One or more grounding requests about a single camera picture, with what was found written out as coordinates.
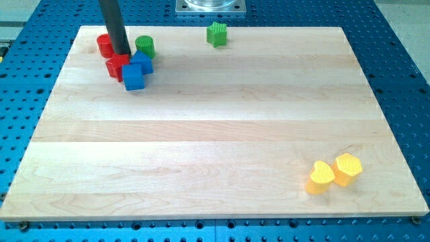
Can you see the green star block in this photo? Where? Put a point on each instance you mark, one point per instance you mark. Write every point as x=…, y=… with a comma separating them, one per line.
x=216, y=34

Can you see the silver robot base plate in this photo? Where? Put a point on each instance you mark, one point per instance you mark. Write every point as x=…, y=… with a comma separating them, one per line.
x=210, y=6

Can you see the light wooden board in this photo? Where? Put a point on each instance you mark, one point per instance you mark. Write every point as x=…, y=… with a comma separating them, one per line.
x=227, y=132

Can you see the red star block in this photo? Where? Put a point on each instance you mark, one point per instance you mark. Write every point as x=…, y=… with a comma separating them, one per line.
x=115, y=63

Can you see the yellow hexagon block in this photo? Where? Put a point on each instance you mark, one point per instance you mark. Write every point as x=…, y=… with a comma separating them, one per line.
x=347, y=169

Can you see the red cylinder block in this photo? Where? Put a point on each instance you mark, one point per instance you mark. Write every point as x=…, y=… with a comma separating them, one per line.
x=105, y=45

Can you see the yellow heart block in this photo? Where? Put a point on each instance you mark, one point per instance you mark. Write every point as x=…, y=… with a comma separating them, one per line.
x=320, y=178

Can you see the blue cube block front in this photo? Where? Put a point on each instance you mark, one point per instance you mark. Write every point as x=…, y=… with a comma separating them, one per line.
x=132, y=77

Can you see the blue block rear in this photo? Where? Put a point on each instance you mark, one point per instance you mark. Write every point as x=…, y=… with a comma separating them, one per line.
x=143, y=61

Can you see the green cylinder block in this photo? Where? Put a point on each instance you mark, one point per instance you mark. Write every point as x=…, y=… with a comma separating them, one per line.
x=146, y=45

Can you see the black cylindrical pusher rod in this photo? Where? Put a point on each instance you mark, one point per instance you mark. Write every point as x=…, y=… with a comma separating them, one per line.
x=110, y=10

